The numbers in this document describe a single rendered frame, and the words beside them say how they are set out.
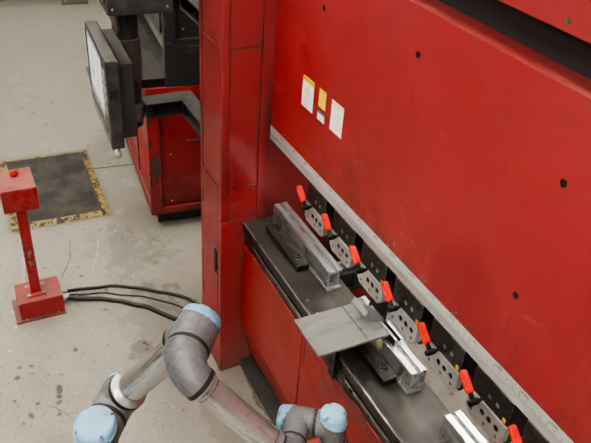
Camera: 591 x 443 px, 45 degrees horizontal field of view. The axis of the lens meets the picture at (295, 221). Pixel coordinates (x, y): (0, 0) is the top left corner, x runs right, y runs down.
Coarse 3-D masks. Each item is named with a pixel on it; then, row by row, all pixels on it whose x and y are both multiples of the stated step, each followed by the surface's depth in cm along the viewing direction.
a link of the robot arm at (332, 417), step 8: (328, 408) 194; (336, 408) 194; (320, 416) 193; (328, 416) 192; (336, 416) 192; (344, 416) 192; (320, 424) 193; (328, 424) 191; (336, 424) 191; (344, 424) 192; (320, 432) 194; (328, 432) 193; (336, 432) 192; (344, 432) 195; (328, 440) 195; (336, 440) 195; (344, 440) 197
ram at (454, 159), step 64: (320, 0) 225; (384, 0) 193; (320, 64) 234; (384, 64) 199; (448, 64) 174; (512, 64) 154; (320, 128) 243; (384, 128) 206; (448, 128) 179; (512, 128) 158; (576, 128) 141; (320, 192) 253; (384, 192) 213; (448, 192) 184; (512, 192) 162; (576, 192) 145; (384, 256) 221; (448, 256) 190; (512, 256) 166; (576, 256) 148; (512, 320) 171; (576, 320) 152; (576, 384) 156
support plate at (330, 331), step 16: (352, 304) 244; (304, 320) 235; (320, 320) 236; (336, 320) 236; (352, 320) 237; (368, 320) 238; (304, 336) 230; (320, 336) 230; (336, 336) 230; (352, 336) 231; (368, 336) 231; (384, 336) 232; (320, 352) 223
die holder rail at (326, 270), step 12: (276, 204) 298; (276, 216) 299; (288, 216) 291; (288, 228) 289; (300, 228) 286; (300, 240) 281; (312, 240) 279; (312, 252) 272; (324, 252) 272; (312, 264) 275; (324, 264) 266; (336, 264) 267; (324, 276) 268; (336, 276) 267; (336, 288) 269
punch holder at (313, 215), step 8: (312, 192) 259; (312, 200) 260; (320, 200) 254; (312, 208) 261; (320, 208) 256; (328, 208) 251; (312, 216) 263; (320, 216) 256; (328, 216) 253; (312, 224) 263; (320, 224) 259; (320, 232) 258
